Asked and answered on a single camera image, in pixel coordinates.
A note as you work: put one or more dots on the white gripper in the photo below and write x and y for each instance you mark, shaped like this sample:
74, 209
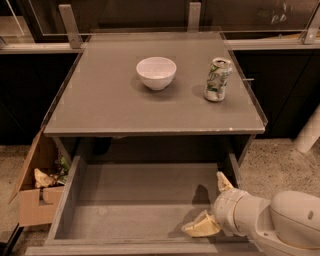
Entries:
224, 207

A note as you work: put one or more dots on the grey top drawer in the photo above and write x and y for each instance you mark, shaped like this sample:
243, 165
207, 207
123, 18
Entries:
134, 199

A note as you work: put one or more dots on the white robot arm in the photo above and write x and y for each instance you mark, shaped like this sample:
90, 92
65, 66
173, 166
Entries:
286, 225

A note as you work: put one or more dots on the grey drawer cabinet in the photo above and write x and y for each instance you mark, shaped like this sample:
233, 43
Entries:
105, 98

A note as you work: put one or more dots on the green white soda can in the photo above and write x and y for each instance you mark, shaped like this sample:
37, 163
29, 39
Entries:
219, 73

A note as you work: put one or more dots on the white ceramic bowl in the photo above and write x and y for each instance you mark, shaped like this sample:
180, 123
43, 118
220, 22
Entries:
156, 73

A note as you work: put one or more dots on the green crumpled wrapper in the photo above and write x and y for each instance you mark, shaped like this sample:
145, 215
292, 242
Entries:
63, 167

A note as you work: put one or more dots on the crumpled paper trash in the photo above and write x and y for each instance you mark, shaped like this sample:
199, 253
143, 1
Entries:
42, 180

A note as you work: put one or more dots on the brown cardboard box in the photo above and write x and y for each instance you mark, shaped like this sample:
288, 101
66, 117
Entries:
37, 206

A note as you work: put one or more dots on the middle metal railing post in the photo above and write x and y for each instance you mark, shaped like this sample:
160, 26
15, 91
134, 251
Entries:
194, 16

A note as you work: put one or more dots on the metal railing post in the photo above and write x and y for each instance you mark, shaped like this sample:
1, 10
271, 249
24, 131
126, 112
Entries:
309, 34
194, 16
70, 25

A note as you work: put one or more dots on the right metal railing post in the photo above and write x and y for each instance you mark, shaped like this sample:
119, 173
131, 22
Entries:
309, 34

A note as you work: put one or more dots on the left metal railing post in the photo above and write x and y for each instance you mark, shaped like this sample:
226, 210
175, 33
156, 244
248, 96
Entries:
70, 25

